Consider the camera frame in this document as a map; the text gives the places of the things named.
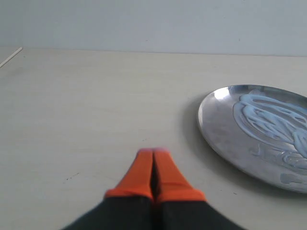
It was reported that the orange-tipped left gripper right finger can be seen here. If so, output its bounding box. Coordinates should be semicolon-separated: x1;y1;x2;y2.
153;149;243;230

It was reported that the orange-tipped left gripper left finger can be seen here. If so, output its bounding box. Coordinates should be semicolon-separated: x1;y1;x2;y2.
64;149;154;230

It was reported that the round steel plate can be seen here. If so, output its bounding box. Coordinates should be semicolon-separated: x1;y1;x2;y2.
197;84;307;194

